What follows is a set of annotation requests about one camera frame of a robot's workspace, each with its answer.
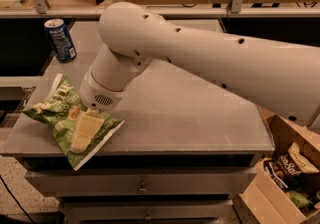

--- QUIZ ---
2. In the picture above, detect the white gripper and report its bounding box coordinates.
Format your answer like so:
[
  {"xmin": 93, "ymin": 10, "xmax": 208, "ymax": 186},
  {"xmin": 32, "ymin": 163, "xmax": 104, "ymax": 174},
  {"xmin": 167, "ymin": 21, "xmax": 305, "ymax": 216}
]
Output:
[{"xmin": 70, "ymin": 70, "xmax": 128, "ymax": 153}]

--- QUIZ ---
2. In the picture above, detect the green jalapeno chip bag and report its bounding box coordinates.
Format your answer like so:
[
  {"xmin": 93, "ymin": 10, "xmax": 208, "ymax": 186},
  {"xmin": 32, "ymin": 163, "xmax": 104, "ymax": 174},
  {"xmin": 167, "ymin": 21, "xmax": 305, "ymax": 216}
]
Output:
[{"xmin": 23, "ymin": 73, "xmax": 124, "ymax": 171}]

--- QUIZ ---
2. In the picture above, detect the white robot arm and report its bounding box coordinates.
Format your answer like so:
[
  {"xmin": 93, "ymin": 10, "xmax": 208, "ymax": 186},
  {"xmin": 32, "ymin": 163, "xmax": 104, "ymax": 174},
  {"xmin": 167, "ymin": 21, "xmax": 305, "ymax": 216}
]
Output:
[{"xmin": 80, "ymin": 2, "xmax": 320, "ymax": 154}]

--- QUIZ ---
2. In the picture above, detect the dark sea salt chip bag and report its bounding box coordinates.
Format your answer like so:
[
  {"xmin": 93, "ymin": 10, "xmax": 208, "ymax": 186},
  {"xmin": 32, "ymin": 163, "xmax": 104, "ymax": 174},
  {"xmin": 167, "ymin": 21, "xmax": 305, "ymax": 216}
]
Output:
[{"xmin": 263, "ymin": 153, "xmax": 302, "ymax": 190}]

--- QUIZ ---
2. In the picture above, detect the yellow snack bag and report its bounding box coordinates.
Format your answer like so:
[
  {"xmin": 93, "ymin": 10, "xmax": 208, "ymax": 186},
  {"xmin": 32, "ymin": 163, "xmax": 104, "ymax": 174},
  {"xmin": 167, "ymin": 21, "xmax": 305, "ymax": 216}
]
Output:
[{"xmin": 288, "ymin": 142, "xmax": 319, "ymax": 174}]

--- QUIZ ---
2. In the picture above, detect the green snack bag in box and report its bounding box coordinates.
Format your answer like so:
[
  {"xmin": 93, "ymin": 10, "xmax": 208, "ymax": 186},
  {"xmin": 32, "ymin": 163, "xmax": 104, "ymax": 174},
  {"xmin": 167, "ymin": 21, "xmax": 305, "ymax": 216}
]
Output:
[{"xmin": 286, "ymin": 190, "xmax": 312, "ymax": 208}]

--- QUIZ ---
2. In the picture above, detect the blue soda can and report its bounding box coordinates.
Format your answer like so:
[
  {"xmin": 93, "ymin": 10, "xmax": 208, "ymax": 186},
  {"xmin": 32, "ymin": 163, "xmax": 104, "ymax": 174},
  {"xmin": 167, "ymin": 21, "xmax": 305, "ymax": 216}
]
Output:
[{"xmin": 44, "ymin": 19, "xmax": 77, "ymax": 63}]

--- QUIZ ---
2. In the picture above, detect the grey drawer cabinet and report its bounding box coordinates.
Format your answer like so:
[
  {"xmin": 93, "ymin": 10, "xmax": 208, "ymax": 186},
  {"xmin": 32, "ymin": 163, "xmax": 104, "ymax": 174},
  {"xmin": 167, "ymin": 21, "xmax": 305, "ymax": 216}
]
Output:
[{"xmin": 0, "ymin": 18, "xmax": 276, "ymax": 224}]

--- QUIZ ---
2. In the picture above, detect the open cardboard box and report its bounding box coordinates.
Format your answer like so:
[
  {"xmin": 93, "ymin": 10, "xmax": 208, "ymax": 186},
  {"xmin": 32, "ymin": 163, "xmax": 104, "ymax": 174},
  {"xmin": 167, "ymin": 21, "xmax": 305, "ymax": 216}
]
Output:
[{"xmin": 240, "ymin": 108, "xmax": 320, "ymax": 224}]

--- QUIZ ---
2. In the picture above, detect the upper drawer handle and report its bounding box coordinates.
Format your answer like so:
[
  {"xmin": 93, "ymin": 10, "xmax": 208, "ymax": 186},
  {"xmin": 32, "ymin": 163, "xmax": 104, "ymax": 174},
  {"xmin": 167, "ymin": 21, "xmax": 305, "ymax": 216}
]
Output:
[{"xmin": 137, "ymin": 182, "xmax": 148, "ymax": 194}]

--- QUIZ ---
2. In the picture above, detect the drawer handle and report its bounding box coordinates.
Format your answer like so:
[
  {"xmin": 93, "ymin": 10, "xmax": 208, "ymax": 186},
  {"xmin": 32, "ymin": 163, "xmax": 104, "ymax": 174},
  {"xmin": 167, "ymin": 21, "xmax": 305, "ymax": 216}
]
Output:
[
  {"xmin": 137, "ymin": 182, "xmax": 148, "ymax": 194},
  {"xmin": 144, "ymin": 211, "xmax": 152, "ymax": 221}
]

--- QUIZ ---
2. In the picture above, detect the black floor cable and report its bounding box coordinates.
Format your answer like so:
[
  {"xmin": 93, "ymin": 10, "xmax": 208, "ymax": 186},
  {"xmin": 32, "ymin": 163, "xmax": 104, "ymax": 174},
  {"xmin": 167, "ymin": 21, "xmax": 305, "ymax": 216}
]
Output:
[{"xmin": 0, "ymin": 175, "xmax": 36, "ymax": 224}]

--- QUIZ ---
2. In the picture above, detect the lower drawer handle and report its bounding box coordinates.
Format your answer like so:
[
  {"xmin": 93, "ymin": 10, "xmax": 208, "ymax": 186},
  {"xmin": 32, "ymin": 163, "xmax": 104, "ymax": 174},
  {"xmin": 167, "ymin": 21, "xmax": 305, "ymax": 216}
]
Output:
[{"xmin": 144, "ymin": 211, "xmax": 152, "ymax": 221}]

